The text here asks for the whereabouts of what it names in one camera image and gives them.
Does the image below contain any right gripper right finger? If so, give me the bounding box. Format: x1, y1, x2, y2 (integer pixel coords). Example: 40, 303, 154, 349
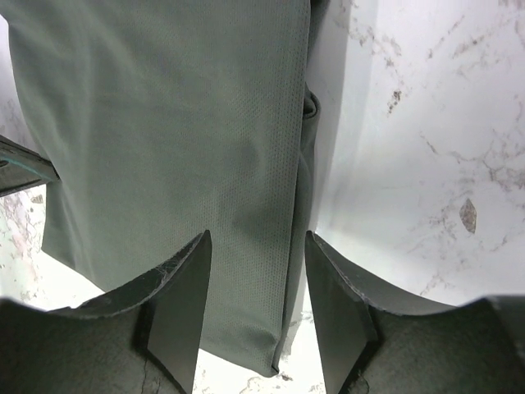
305, 232, 524, 393

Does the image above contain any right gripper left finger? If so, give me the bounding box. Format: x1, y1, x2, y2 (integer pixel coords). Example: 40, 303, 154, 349
1, 232, 212, 393

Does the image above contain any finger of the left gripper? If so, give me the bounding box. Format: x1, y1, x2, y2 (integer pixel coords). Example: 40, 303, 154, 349
0, 136, 60, 196

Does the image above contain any dark grey t shirt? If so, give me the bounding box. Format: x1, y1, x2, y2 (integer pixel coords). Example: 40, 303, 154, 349
1, 1, 328, 377

